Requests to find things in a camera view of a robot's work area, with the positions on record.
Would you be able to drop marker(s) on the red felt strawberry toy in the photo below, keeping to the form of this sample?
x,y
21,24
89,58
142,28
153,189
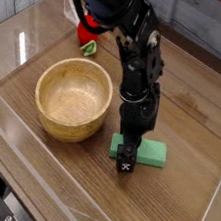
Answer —
x,y
88,40

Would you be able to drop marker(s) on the clear acrylic tray enclosure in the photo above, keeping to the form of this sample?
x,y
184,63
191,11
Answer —
x,y
57,181

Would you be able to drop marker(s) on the brown wooden bowl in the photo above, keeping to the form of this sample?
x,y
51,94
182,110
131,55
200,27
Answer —
x,y
72,98

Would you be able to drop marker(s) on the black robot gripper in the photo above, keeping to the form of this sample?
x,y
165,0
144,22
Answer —
x,y
136,119

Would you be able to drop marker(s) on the green rectangular block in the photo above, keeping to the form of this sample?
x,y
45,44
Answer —
x,y
149,152

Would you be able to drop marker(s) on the clear acrylic triangular bracket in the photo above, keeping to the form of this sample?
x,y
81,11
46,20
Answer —
x,y
70,12

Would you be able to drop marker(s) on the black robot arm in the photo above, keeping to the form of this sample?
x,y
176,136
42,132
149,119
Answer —
x,y
140,54

